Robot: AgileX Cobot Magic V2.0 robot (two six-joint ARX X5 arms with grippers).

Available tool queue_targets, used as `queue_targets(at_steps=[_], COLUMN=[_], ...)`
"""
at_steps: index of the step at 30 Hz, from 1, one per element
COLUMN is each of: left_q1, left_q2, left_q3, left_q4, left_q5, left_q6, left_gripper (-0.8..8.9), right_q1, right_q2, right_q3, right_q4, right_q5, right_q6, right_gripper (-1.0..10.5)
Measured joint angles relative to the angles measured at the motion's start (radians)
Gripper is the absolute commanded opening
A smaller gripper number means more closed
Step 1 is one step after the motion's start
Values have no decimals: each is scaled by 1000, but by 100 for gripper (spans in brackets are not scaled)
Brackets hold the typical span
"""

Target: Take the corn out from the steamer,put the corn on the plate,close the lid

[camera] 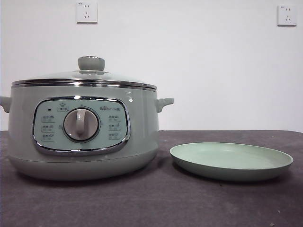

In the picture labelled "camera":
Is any glass lid with green knob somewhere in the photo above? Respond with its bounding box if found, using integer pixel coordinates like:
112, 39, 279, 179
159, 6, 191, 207
11, 55, 158, 90

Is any pale green electric steamer pot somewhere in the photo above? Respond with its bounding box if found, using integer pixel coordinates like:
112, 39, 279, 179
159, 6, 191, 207
0, 82, 175, 182

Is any pale green round plate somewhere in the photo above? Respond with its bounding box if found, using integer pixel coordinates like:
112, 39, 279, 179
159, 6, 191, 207
169, 141, 294, 182

